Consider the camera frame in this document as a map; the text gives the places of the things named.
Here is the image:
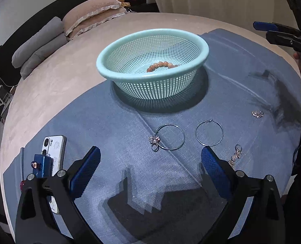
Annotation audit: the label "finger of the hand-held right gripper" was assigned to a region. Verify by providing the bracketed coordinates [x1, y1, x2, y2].
[266, 30, 301, 54]
[253, 21, 301, 37]

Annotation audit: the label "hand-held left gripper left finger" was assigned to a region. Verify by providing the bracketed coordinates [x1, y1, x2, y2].
[15, 146, 102, 244]

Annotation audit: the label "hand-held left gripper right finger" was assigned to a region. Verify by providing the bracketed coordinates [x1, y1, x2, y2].
[200, 146, 286, 244]

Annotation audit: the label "gold dangling flower earring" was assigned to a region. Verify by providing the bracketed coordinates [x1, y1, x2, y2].
[228, 144, 243, 168]

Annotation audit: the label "large silver hoop earring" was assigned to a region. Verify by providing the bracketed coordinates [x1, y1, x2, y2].
[155, 124, 186, 150]
[195, 120, 224, 147]

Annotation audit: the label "flower charm ring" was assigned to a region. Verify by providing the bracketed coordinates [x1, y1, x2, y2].
[149, 135, 162, 153]

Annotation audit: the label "orange bead bracelet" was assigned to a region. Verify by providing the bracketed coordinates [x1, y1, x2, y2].
[146, 61, 179, 73]

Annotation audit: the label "teal plastic mesh basket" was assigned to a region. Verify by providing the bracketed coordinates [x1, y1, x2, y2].
[96, 29, 209, 106]

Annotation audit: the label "white patterned smartphone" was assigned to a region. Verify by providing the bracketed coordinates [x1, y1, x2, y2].
[40, 135, 67, 215]

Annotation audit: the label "blue cloth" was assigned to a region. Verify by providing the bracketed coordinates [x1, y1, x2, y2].
[3, 28, 301, 244]

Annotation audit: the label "beige bed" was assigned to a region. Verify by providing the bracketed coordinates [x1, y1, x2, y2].
[0, 12, 301, 244]

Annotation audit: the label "person's dark clothing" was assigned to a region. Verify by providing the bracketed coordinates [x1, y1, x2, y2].
[283, 56, 301, 244]

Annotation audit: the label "white bedside device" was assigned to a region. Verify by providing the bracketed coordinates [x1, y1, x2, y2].
[0, 84, 15, 106]

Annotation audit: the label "grey pillow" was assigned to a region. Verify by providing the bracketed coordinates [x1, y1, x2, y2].
[20, 33, 68, 80]

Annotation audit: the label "grey folded blankets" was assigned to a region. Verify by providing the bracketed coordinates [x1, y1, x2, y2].
[12, 17, 65, 69]

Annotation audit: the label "pink frilled pillow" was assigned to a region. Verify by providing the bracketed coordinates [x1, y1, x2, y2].
[65, 7, 128, 41]
[62, 0, 123, 27]

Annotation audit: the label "black headboard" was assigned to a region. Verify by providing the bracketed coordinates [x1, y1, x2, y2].
[0, 0, 156, 122]

